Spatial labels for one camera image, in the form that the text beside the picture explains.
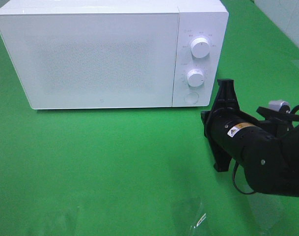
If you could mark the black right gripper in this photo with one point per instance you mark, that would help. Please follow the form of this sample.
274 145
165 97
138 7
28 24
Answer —
233 134

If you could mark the round white door button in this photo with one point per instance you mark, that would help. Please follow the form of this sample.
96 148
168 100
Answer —
191 98

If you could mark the white timer knob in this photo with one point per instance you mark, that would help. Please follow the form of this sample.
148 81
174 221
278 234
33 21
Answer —
195 78

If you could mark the white microwave door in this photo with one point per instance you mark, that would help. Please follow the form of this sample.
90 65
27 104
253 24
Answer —
82 61

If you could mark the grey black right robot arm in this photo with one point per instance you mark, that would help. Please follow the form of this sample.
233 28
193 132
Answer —
286 182

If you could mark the upper white power knob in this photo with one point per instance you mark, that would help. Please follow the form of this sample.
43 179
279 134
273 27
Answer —
200 47

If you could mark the white microwave oven body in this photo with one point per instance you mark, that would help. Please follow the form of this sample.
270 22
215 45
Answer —
195 18

